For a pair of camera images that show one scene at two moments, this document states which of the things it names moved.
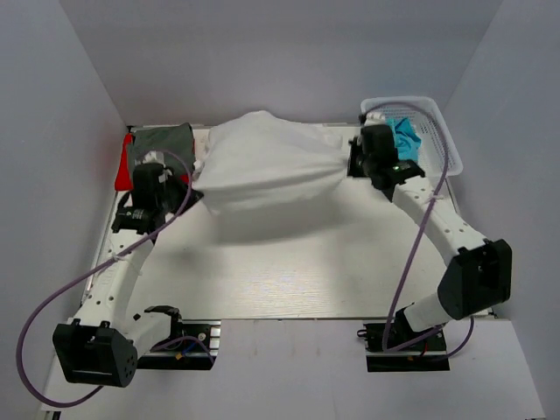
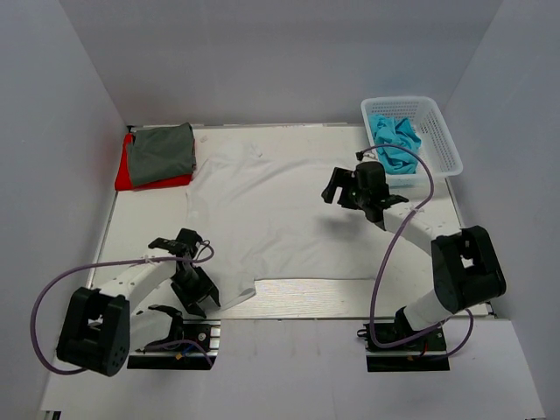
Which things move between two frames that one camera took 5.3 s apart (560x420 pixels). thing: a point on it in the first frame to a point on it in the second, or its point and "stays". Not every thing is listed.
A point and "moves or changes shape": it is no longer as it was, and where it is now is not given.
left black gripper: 175,180 to 206,284
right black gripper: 358,146 to 339,178
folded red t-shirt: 124,178 stays
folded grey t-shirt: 174,143 stays
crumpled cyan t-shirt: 407,140 stays
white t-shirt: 271,180 moves or changes shape
